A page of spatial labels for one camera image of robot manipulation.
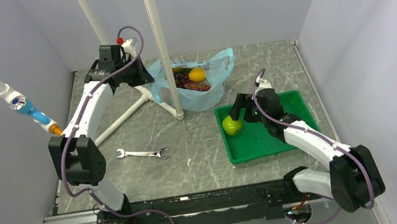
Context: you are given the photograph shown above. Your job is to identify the green fake apple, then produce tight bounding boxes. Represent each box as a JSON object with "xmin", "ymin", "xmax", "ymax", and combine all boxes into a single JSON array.
[{"xmin": 221, "ymin": 116, "xmax": 243, "ymax": 136}]

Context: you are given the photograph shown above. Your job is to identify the light blue plastic bag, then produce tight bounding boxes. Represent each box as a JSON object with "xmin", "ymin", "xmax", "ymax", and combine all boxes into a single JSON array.
[{"xmin": 148, "ymin": 47, "xmax": 235, "ymax": 112}]

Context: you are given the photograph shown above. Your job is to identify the dark fake grapes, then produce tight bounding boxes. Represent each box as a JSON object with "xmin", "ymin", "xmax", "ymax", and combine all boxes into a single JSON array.
[{"xmin": 174, "ymin": 73, "xmax": 211, "ymax": 92}]

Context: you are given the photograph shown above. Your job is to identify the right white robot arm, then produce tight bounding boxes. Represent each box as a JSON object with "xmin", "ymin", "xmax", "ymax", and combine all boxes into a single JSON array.
[{"xmin": 229, "ymin": 88, "xmax": 386, "ymax": 212}]

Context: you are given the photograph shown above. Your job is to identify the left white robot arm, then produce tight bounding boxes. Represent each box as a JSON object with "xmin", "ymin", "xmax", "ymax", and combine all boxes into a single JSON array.
[{"xmin": 48, "ymin": 38, "xmax": 154, "ymax": 224}]

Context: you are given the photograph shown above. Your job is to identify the fake mango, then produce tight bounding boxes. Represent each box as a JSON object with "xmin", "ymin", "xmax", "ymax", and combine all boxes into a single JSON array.
[{"xmin": 172, "ymin": 67, "xmax": 189, "ymax": 73}]

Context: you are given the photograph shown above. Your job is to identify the yellow fake lemon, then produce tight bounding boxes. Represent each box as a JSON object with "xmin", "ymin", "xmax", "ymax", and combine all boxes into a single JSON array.
[{"xmin": 188, "ymin": 68, "xmax": 207, "ymax": 83}]

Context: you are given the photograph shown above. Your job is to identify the green plastic tray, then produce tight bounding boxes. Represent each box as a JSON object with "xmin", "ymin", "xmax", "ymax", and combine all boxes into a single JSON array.
[{"xmin": 214, "ymin": 90, "xmax": 320, "ymax": 164}]

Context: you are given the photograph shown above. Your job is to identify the white PVC pipe stand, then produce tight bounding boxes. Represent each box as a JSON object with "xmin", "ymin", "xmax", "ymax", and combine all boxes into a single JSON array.
[{"xmin": 77, "ymin": 0, "xmax": 185, "ymax": 145}]

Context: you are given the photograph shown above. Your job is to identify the silver combination wrench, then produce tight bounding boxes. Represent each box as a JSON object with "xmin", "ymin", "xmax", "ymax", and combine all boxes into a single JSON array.
[{"xmin": 116, "ymin": 148, "xmax": 170, "ymax": 160}]

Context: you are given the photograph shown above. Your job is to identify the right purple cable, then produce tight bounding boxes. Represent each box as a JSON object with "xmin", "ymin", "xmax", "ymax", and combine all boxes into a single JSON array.
[{"xmin": 247, "ymin": 55, "xmax": 379, "ymax": 224}]

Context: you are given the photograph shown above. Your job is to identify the purple cable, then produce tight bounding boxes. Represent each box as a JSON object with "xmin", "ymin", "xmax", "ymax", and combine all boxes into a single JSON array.
[
  {"xmin": 247, "ymin": 55, "xmax": 379, "ymax": 224},
  {"xmin": 42, "ymin": 23, "xmax": 176, "ymax": 224}
]

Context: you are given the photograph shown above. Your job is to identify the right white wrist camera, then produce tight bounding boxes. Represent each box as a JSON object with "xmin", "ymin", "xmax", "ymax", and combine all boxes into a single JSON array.
[{"xmin": 255, "ymin": 76, "xmax": 272, "ymax": 93}]

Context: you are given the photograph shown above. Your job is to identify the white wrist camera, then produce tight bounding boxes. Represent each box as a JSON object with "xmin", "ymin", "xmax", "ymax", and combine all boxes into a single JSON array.
[
  {"xmin": 255, "ymin": 76, "xmax": 272, "ymax": 93},
  {"xmin": 116, "ymin": 37, "xmax": 140, "ymax": 61}
]

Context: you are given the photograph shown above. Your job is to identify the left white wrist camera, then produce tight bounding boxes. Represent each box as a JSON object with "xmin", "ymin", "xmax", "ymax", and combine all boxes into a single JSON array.
[{"xmin": 116, "ymin": 37, "xmax": 140, "ymax": 61}]

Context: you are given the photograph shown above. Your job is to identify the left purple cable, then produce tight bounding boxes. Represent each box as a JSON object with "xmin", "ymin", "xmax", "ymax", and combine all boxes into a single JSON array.
[{"xmin": 42, "ymin": 23, "xmax": 176, "ymax": 224}]

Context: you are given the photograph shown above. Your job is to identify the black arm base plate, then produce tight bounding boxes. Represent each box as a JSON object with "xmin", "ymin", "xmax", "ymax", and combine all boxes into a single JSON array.
[{"xmin": 96, "ymin": 179, "xmax": 319, "ymax": 224}]

